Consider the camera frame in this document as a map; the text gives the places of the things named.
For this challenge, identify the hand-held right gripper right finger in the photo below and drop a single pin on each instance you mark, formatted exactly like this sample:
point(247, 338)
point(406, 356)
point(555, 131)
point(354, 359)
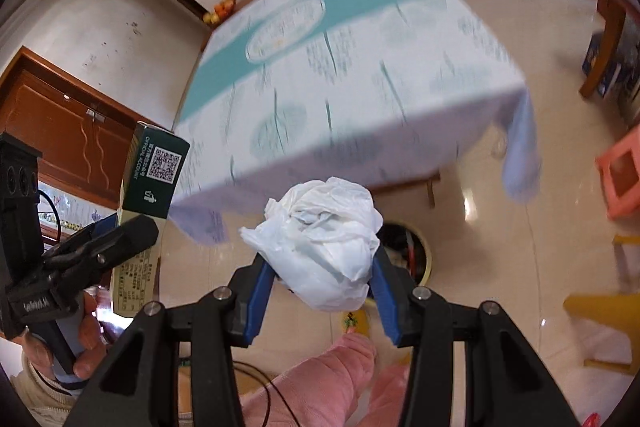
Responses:
point(387, 297)

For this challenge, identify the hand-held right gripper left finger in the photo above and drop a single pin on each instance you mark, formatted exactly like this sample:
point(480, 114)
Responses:
point(260, 297)

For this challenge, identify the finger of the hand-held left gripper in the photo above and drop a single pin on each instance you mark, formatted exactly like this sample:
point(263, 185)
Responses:
point(125, 234)
point(107, 223)

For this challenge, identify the yellow-rimmed bin with black liner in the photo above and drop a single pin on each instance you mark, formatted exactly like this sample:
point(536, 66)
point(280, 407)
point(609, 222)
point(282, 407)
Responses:
point(410, 252)

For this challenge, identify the green and cream carton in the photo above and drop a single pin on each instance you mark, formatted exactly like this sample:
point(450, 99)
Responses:
point(155, 167)

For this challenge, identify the white plastic bag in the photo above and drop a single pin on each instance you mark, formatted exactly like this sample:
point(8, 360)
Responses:
point(325, 247)

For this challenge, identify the person's left forearm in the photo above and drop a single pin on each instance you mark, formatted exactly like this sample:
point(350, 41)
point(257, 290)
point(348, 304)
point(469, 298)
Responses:
point(40, 387)

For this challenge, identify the person's left hand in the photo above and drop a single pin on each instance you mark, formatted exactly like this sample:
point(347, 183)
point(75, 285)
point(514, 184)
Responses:
point(92, 332)

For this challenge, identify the yellow patterned slipper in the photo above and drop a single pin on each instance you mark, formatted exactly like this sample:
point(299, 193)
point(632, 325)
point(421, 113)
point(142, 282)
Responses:
point(356, 322)

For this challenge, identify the brown wooden door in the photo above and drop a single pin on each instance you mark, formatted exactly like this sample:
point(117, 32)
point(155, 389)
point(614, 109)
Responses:
point(65, 122)

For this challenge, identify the person's pink trousers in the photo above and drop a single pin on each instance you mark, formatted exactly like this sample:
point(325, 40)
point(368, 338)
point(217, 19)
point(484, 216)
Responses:
point(320, 382)

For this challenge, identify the yellow wooden chair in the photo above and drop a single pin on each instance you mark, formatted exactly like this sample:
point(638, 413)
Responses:
point(600, 309)

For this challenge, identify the table with white-teal cloth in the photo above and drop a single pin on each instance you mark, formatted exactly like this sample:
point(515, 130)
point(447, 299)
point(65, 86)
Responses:
point(350, 72)

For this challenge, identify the heap of orange fruits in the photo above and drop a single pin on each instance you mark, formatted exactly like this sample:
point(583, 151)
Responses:
point(222, 9)

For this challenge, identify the pink plastic stool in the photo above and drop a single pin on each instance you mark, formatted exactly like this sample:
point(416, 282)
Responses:
point(620, 202)

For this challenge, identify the blue cardboard box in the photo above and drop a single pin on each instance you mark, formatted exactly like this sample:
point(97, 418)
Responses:
point(614, 79)

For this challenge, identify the wooden side table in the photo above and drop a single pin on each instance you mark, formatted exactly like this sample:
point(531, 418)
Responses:
point(607, 22)

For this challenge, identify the wooden table frame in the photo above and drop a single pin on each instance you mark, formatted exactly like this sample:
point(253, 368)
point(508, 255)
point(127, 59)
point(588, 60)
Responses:
point(430, 187)

